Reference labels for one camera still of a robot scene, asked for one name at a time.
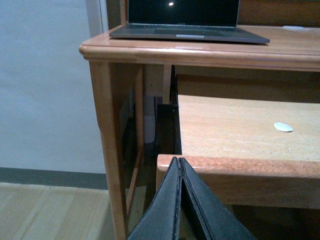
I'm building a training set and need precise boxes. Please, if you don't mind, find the white desk grommet cap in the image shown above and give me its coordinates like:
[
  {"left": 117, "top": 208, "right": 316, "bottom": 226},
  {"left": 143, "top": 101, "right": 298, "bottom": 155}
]
[{"left": 282, "top": 25, "right": 305, "bottom": 32}]

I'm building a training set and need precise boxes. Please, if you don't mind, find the wooden desk frame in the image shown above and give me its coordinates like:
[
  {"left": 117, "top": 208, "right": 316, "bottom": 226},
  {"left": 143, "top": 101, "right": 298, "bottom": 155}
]
[{"left": 79, "top": 0, "right": 320, "bottom": 240}]

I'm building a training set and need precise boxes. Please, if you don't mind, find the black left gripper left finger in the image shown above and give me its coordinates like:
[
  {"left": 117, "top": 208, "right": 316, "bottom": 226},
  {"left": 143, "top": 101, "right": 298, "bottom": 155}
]
[{"left": 128, "top": 157, "right": 182, "bottom": 240}]

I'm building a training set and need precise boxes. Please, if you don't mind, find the white sticker on tray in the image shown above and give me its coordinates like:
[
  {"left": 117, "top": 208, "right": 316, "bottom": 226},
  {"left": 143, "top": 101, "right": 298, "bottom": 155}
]
[{"left": 273, "top": 122, "right": 294, "bottom": 133}]

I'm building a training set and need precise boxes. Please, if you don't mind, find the wooden pull-out keyboard tray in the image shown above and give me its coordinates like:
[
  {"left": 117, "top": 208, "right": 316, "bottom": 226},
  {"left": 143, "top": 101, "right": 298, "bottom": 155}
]
[{"left": 156, "top": 93, "right": 320, "bottom": 210}]

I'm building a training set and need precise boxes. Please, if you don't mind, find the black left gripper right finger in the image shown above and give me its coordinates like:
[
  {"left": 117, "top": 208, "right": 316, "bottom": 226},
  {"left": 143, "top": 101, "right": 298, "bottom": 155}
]
[{"left": 179, "top": 157, "right": 256, "bottom": 240}]

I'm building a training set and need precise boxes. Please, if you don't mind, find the grey open laptop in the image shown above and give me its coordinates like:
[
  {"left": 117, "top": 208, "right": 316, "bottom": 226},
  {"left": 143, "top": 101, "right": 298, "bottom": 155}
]
[{"left": 109, "top": 0, "right": 270, "bottom": 44}]

